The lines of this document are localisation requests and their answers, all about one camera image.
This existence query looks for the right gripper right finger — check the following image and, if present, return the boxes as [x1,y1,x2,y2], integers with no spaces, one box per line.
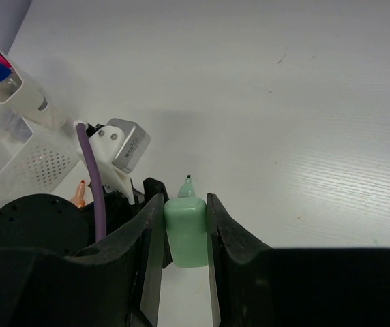
[207,193,390,326]

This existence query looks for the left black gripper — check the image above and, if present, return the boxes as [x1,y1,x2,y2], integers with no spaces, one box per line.
[0,178,169,255]

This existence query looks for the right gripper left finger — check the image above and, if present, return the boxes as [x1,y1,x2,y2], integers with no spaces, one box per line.
[0,194,164,326]

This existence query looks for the green marker cap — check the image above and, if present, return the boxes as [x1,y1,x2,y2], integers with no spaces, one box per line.
[164,197,208,268]

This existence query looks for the pink black highlighter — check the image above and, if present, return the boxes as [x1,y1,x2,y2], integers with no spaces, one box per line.
[0,54,12,69]

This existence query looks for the paperclip jar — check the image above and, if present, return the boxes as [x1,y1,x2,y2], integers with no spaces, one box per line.
[0,110,33,143]

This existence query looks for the light green highlighter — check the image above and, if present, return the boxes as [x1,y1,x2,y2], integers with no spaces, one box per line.
[177,174,196,198]

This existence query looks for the orange highlighter pen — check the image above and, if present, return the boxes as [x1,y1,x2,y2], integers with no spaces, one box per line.
[70,180,88,208]

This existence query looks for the white perforated organizer box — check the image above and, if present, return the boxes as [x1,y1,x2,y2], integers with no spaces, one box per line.
[0,43,80,195]

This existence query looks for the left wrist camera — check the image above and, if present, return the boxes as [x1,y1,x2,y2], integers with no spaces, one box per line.
[74,118,151,205]

